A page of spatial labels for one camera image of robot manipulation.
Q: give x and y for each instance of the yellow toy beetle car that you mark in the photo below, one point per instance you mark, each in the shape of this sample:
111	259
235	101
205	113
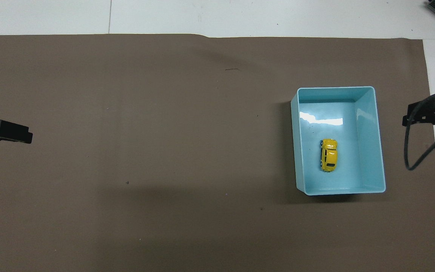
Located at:
329	155

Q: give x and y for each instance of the light blue plastic bin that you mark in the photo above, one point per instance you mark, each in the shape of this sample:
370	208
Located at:
368	151

